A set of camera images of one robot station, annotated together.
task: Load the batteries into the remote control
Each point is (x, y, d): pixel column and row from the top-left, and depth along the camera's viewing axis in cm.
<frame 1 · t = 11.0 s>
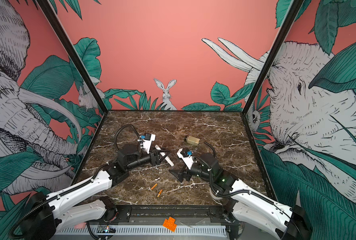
left hand: (167, 150, 70), fingers open
right hand: (172, 164, 68), fingers open
orange AA battery left: (153, 187, 84), on the table
orange AA battery right: (159, 193, 82), on the table

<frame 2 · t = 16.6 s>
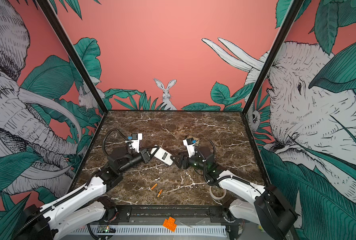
left hand: (158, 146, 71), fingers closed
right hand: (172, 156, 75), fingers open
the named things where they were.

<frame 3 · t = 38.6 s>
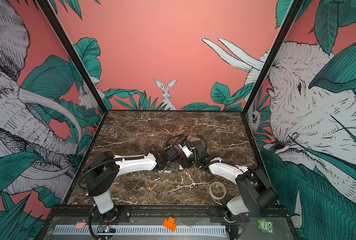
left hand: (171, 162, 89), fingers closed
right hand: (180, 155, 87), fingers open
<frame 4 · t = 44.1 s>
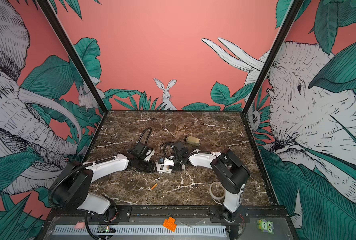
left hand: (154, 166, 88), fingers open
right hand: (167, 161, 90), fingers open
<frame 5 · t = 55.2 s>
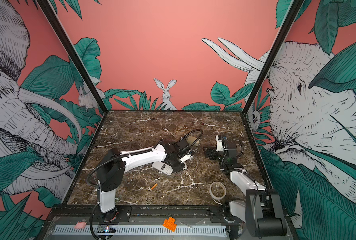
left hand: (180, 165, 84), fingers closed
right hand: (206, 145, 87), fingers open
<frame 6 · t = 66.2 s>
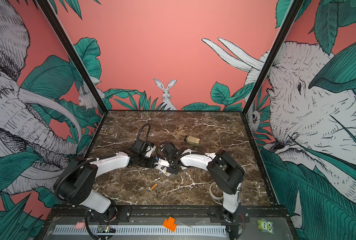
left hand: (156, 161, 90), fingers open
right hand: (168, 165, 89), fingers closed
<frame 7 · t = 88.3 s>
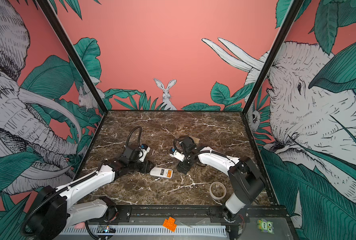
left hand: (151, 163, 84), fingers open
right hand: (180, 162, 86), fingers open
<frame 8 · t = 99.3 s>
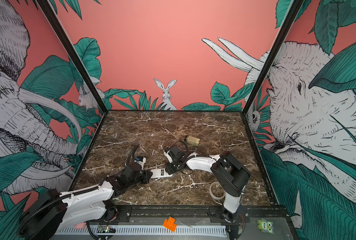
left hand: (153, 173, 85), fingers closed
right hand: (165, 168, 87), fingers open
